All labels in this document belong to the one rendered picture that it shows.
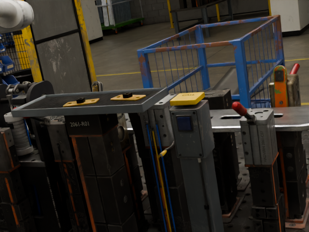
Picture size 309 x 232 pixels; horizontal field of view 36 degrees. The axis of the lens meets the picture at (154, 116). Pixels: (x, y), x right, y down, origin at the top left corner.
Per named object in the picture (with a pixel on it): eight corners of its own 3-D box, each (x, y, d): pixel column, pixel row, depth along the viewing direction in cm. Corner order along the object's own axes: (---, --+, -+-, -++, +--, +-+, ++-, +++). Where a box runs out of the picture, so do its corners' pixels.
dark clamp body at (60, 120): (115, 223, 150) (90, 109, 140) (93, 246, 139) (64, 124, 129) (87, 221, 155) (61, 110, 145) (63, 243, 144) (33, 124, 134)
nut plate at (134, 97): (146, 96, 109) (145, 91, 108) (136, 101, 106) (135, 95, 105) (120, 95, 114) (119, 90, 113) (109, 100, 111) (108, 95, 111)
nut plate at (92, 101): (100, 99, 114) (99, 94, 114) (95, 103, 110) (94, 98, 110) (68, 103, 116) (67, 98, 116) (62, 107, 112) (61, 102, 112)
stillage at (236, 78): (209, 118, 475) (196, 24, 450) (290, 117, 438) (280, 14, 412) (157, 167, 375) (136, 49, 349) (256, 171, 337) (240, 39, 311)
